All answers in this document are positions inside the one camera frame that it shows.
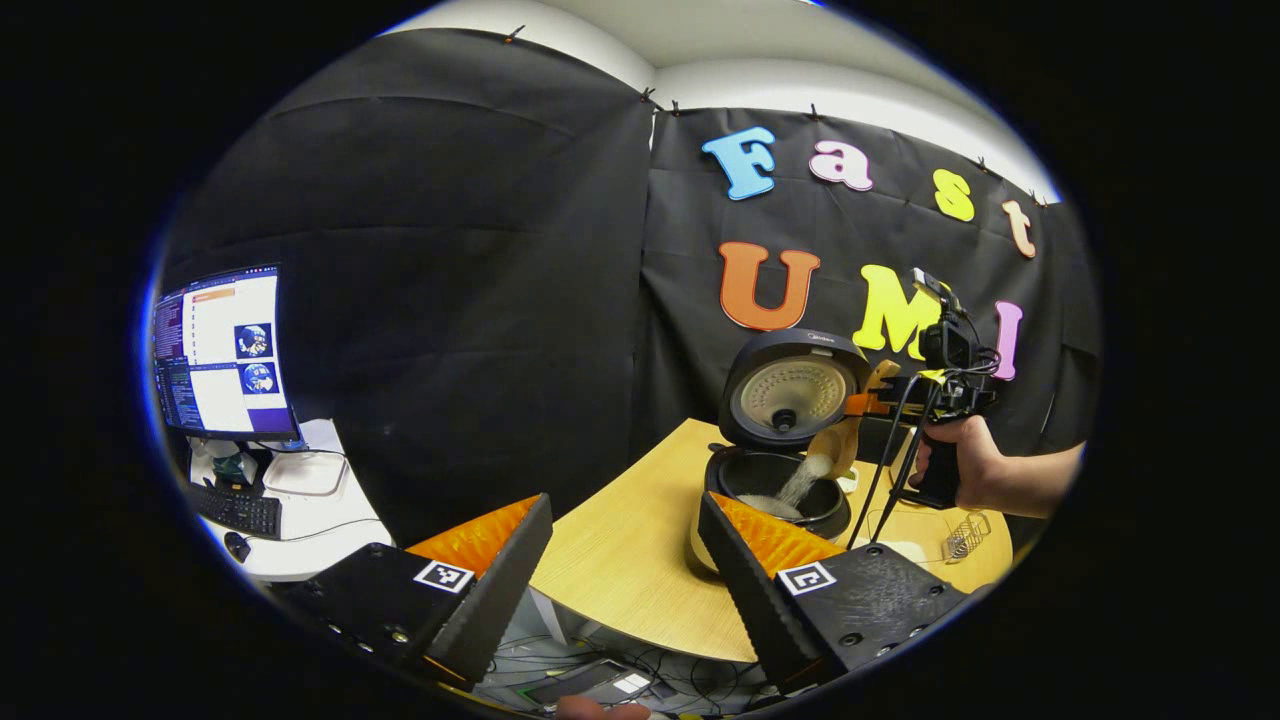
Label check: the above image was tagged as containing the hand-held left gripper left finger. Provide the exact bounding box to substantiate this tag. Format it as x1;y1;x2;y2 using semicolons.
275;492;554;691

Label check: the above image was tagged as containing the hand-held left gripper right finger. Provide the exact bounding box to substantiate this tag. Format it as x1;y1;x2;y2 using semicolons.
697;490;969;696

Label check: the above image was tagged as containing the wooden spoon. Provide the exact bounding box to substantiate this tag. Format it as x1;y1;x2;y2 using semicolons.
805;360;901;481

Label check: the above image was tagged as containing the dark grey rice cooker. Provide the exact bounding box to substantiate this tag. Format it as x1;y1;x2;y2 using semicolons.
690;328;876;576

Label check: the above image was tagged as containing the white rice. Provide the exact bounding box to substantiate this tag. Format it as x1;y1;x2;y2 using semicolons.
738;452;939;569

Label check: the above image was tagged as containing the metal wire chopstick holder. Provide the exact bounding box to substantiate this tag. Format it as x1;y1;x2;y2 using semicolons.
943;511;993;564

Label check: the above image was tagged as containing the white side desk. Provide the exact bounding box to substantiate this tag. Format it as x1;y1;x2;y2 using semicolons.
185;418;396;583

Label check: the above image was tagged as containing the white plastic box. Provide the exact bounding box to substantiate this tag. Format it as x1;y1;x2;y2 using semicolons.
262;450;349;499

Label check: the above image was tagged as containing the black keyboard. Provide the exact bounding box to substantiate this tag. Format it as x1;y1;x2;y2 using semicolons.
185;480;284;541

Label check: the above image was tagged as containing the black backdrop cloth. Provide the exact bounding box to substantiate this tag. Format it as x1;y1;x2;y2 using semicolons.
160;28;1101;546

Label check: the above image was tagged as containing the computer monitor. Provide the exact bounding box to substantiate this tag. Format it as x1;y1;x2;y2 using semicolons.
152;263;301;443

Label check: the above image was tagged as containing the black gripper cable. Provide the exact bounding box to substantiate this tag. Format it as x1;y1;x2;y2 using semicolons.
848;375;916;549
870;380;946;546

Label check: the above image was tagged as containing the tangle of floor cables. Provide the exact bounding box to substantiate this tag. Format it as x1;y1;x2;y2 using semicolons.
480;630;791;716

